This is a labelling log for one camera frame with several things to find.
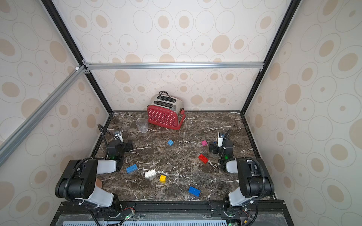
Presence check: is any blue long lego brick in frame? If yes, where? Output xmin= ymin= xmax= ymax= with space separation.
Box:
xmin=126 ymin=164 xmax=138 ymax=174

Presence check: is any magenta small lego brick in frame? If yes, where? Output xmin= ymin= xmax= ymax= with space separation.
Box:
xmin=201 ymin=140 xmax=207 ymax=147

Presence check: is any red lego brick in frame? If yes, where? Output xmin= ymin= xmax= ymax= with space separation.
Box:
xmin=199 ymin=154 xmax=209 ymax=164

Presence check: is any horizontal aluminium rail back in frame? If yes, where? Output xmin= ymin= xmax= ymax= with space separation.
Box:
xmin=79 ymin=62 xmax=264 ymax=71

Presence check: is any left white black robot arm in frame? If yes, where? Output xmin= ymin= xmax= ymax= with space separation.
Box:
xmin=55 ymin=124 xmax=133 ymax=212

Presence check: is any red polka dot toaster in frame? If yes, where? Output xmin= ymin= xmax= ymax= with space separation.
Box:
xmin=147 ymin=91 xmax=186 ymax=130

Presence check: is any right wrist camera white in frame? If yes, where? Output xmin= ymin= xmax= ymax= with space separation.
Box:
xmin=217 ymin=133 xmax=224 ymax=147

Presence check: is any blue lego brick front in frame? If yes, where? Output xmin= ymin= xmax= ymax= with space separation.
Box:
xmin=189 ymin=186 xmax=201 ymax=197

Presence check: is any white long lego brick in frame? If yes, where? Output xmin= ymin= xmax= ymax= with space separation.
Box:
xmin=144 ymin=169 xmax=156 ymax=179

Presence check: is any clear plastic cup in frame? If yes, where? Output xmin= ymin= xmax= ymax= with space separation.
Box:
xmin=136 ymin=118 xmax=148 ymax=133

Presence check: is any light blue small lego brick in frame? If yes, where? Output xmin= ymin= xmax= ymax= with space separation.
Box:
xmin=167 ymin=140 xmax=174 ymax=146

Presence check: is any yellow small lego brick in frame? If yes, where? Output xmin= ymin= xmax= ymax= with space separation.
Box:
xmin=159 ymin=175 xmax=166 ymax=183

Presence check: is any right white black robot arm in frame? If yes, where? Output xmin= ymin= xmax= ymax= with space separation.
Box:
xmin=209 ymin=130 xmax=274 ymax=207

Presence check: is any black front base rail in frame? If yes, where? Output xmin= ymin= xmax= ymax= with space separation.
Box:
xmin=51 ymin=199 xmax=294 ymax=226

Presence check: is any diagonal aluminium rail left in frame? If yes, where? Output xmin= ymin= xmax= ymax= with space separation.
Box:
xmin=1 ymin=66 xmax=86 ymax=165

